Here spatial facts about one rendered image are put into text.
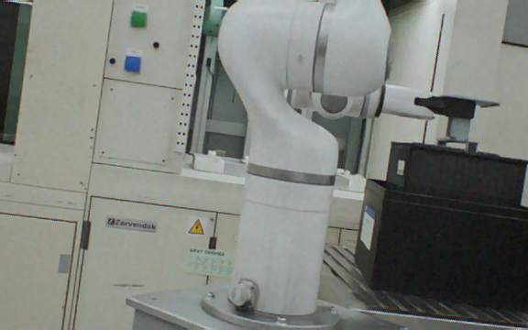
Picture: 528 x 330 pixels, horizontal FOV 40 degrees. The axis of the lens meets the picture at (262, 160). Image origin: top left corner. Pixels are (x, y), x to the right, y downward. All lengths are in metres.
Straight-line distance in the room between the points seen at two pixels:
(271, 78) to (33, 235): 0.90
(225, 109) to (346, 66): 1.66
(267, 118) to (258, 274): 0.20
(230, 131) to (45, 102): 1.01
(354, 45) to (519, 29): 0.96
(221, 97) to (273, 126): 1.64
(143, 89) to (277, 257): 0.82
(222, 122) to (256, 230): 1.62
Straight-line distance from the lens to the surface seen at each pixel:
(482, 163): 1.32
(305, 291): 0.97
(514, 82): 1.86
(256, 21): 0.96
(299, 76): 0.96
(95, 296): 1.73
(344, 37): 0.94
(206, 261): 1.71
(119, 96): 1.68
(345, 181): 1.93
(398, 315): 1.14
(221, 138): 2.58
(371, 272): 1.29
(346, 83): 0.95
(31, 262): 1.73
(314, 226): 0.96
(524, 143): 1.87
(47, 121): 1.69
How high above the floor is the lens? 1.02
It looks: 3 degrees down
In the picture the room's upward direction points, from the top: 8 degrees clockwise
